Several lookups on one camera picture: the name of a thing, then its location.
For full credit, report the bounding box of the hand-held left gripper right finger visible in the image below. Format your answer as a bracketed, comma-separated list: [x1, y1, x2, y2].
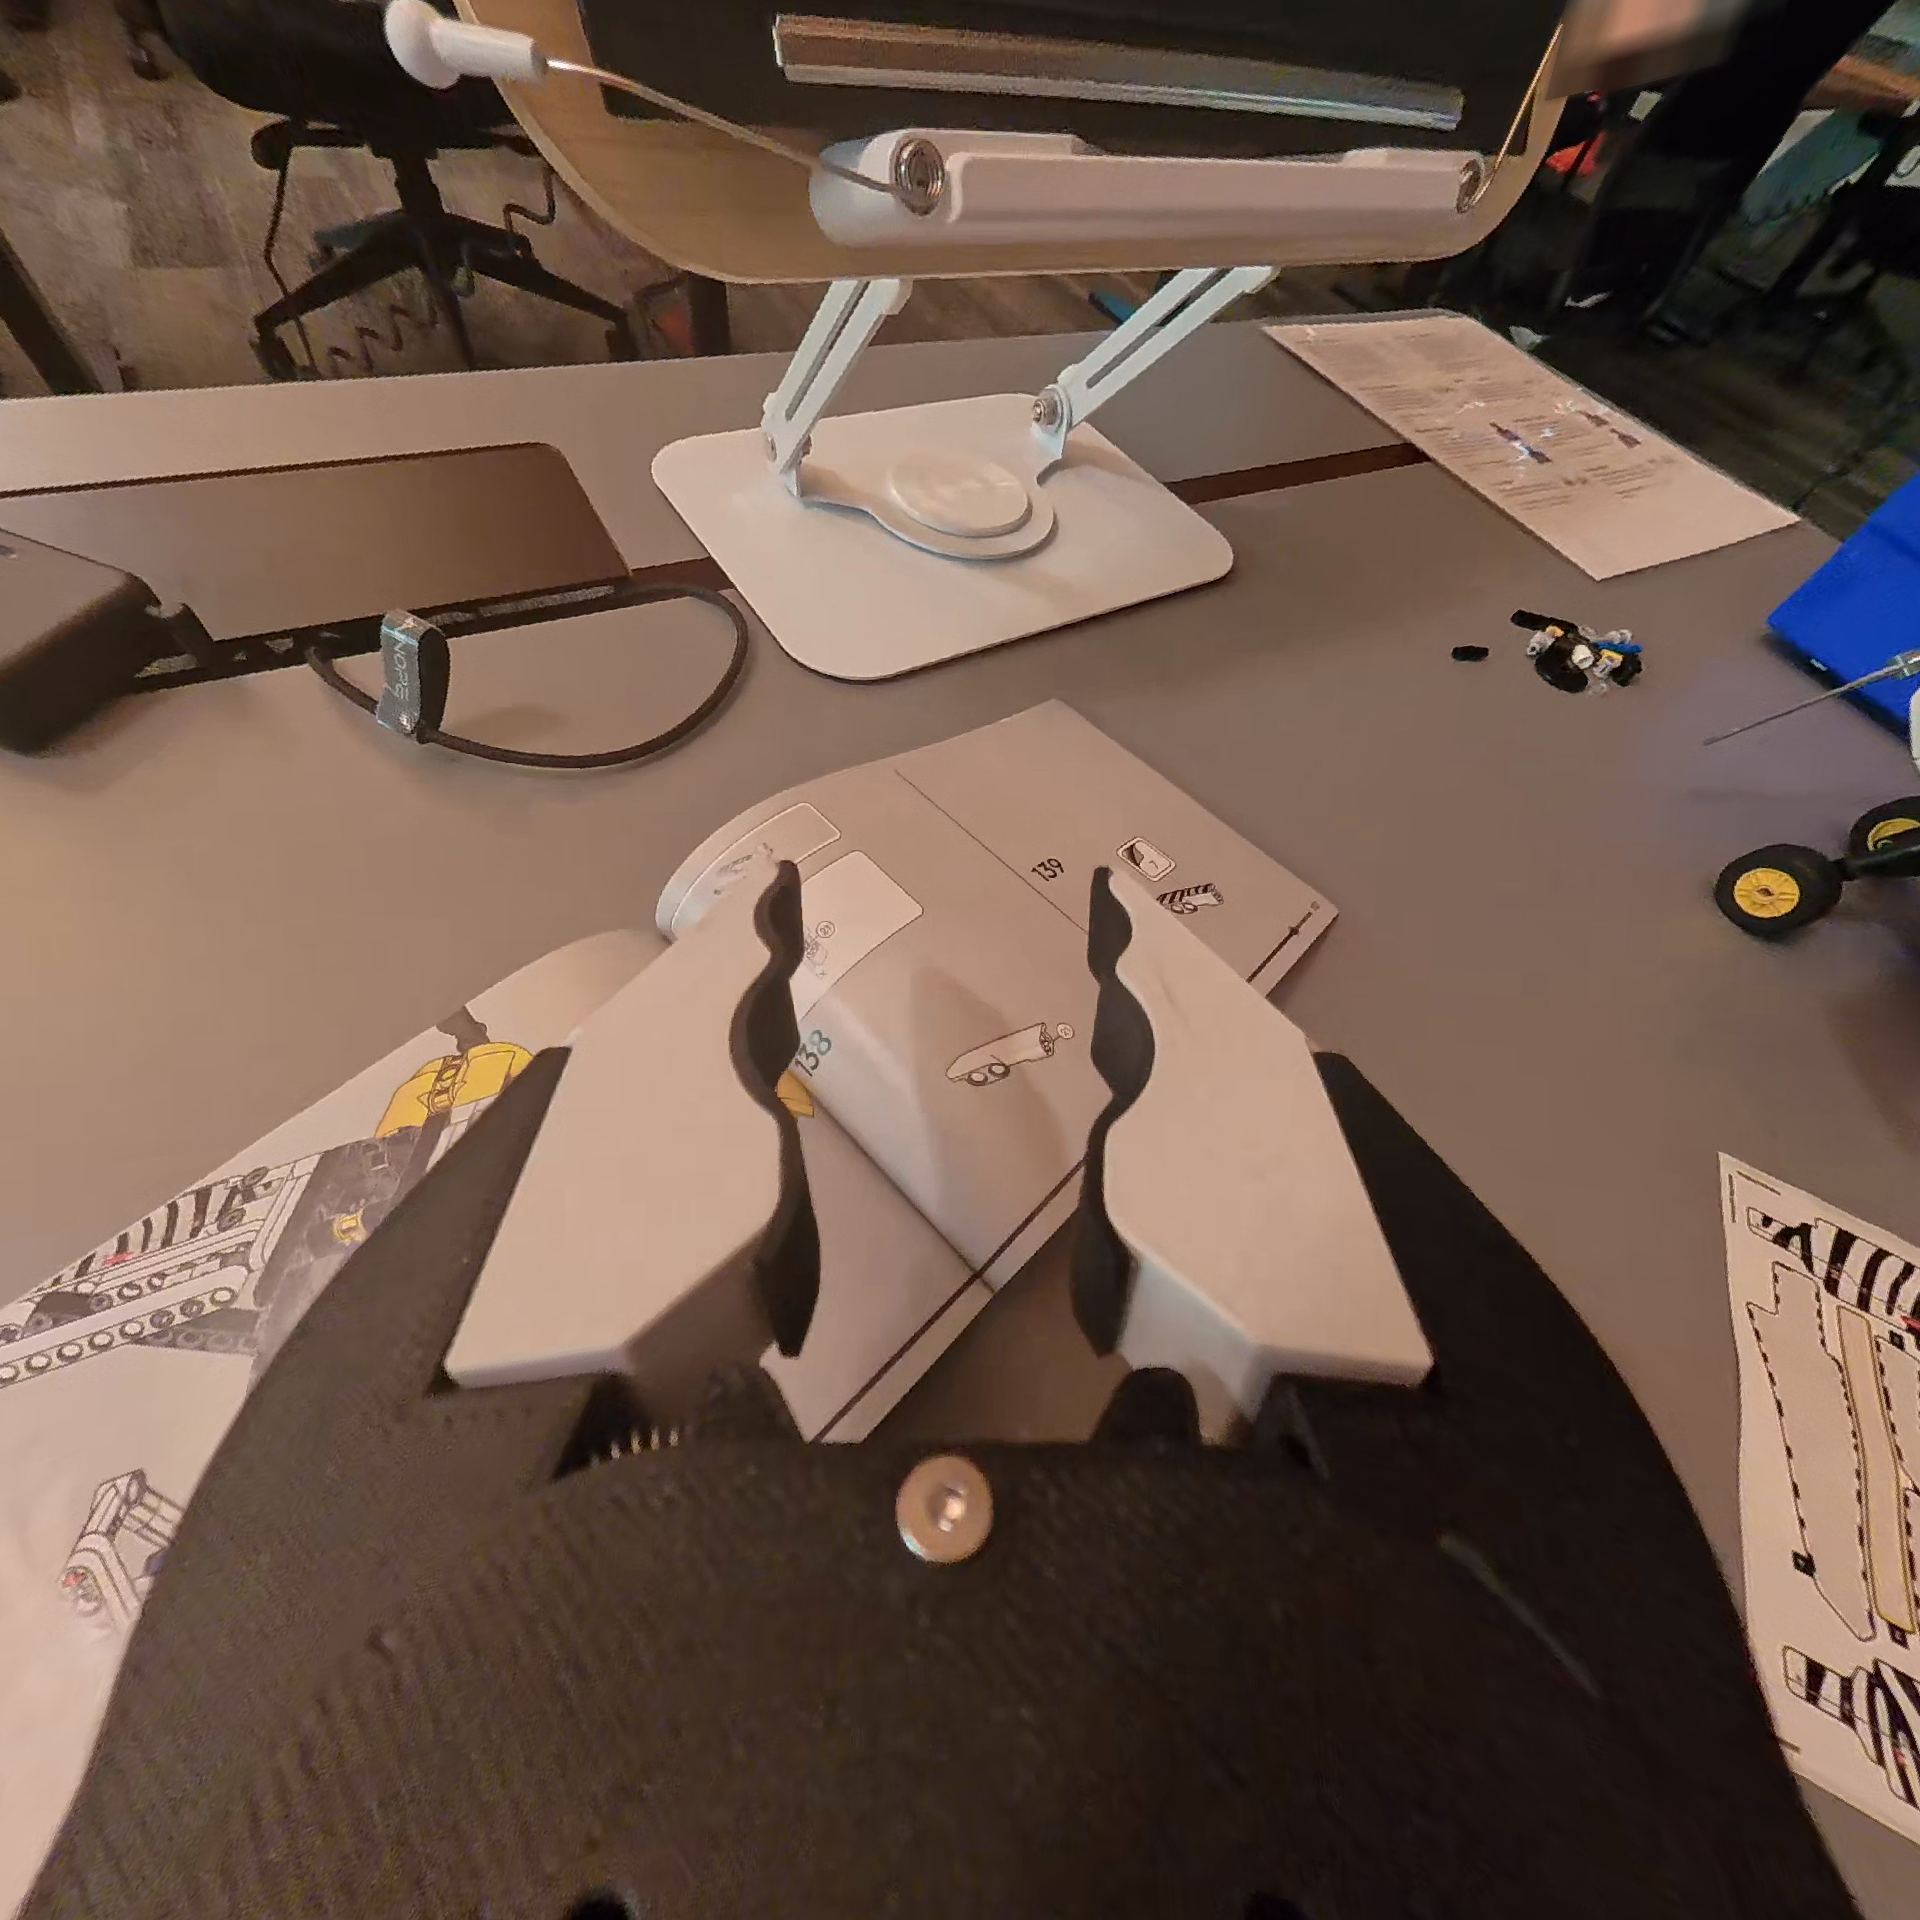
[1068, 863, 1438, 1446]

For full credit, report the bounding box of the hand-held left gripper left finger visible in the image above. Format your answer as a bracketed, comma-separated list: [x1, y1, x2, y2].
[440, 857, 828, 1389]

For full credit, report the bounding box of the lego instruction booklet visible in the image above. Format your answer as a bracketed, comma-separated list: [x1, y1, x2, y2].
[0, 695, 1339, 1920]

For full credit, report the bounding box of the yellow and white lego model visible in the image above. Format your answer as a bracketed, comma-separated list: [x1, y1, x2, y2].
[1714, 793, 1920, 944]

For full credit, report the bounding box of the pile of dark lego pieces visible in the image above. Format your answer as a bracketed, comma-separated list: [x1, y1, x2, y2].
[1449, 603, 1647, 701]

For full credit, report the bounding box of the white tablet stand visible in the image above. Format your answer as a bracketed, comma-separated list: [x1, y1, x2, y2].
[647, 125, 1501, 688]

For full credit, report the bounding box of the thin metal rod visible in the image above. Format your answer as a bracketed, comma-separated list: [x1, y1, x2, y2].
[1701, 651, 1920, 747]

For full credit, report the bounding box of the black power bank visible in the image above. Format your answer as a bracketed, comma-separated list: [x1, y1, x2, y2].
[0, 528, 164, 755]

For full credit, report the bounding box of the printed paper sheet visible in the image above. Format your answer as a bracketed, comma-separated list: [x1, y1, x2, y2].
[1264, 309, 1801, 583]

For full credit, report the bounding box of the blue box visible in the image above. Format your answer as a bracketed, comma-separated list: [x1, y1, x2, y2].
[1764, 475, 1920, 740]

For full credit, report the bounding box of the black office chair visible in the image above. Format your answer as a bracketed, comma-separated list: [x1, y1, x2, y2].
[155, 0, 639, 384]

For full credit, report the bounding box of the black cable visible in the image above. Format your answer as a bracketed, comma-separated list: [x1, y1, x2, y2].
[306, 581, 752, 774]

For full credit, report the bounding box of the grey cable strap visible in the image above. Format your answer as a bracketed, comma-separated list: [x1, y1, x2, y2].
[374, 605, 452, 740]

